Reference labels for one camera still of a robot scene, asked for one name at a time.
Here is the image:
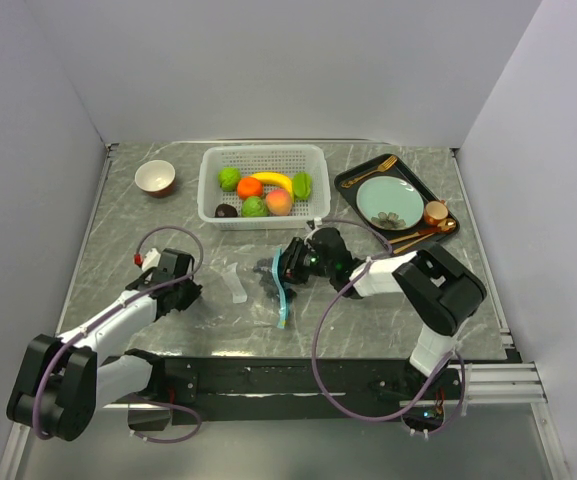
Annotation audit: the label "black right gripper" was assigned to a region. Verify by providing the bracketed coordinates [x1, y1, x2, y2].
[264, 236, 335, 285]

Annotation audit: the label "clear zip top bag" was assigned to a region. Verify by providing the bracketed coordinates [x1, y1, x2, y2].
[212, 249, 294, 331]

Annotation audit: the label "fake black grapes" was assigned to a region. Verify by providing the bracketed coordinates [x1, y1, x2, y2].
[253, 258, 279, 300]

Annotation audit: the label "fake red apple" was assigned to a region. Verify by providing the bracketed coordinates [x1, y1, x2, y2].
[265, 189, 293, 216]

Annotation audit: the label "fake dark purple fruit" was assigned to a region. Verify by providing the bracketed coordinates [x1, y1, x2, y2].
[214, 204, 239, 218]

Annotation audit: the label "fake green leafy vegetable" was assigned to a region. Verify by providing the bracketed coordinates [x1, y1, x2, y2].
[292, 172, 312, 201]

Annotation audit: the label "fake green round vegetable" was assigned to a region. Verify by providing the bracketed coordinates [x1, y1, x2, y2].
[241, 196, 269, 218]

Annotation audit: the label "fake yellow banana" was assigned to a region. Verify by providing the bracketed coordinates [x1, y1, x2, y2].
[251, 172, 294, 198]

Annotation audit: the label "fake orange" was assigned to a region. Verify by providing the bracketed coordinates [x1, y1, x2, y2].
[236, 177, 264, 201]

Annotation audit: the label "fake green cabbage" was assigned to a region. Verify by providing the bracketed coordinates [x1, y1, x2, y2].
[218, 167, 241, 192]

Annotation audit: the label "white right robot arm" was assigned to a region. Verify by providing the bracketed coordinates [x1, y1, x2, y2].
[271, 227, 487, 398]

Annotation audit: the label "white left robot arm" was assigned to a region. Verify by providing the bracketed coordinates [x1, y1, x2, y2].
[6, 249, 202, 441]

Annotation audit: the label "gold chopstick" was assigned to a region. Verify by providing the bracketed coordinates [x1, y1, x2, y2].
[388, 227, 437, 245]
[393, 232, 439, 254]

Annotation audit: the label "teal floral plate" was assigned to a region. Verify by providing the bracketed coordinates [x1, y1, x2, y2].
[356, 176, 424, 231]

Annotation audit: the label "black rectangular tray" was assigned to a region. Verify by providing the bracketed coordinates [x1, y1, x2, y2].
[334, 153, 460, 254]

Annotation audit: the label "red and white bowl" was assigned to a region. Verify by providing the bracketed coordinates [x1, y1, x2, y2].
[134, 160, 177, 198]

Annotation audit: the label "white perforated plastic basket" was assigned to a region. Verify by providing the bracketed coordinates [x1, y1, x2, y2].
[196, 145, 332, 232]

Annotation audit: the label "gold fork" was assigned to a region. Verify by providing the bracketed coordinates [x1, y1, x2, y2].
[341, 155, 398, 189]

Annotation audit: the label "copper cup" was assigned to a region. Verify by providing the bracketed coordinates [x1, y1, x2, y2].
[423, 200, 449, 226]

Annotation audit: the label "gold spoon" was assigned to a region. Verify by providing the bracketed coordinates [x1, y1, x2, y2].
[410, 218, 457, 238]

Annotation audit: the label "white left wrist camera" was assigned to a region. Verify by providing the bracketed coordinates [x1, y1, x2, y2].
[133, 248, 161, 271]

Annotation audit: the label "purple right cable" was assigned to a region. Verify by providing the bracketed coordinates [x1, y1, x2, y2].
[311, 219, 465, 435]

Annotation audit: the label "purple cable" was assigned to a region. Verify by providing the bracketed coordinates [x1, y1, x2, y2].
[32, 227, 205, 445]
[311, 219, 465, 435]

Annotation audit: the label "black mounting base rail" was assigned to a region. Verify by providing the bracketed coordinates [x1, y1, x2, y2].
[119, 357, 465, 434]

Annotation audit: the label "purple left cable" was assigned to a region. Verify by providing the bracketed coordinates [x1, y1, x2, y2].
[32, 227, 205, 445]

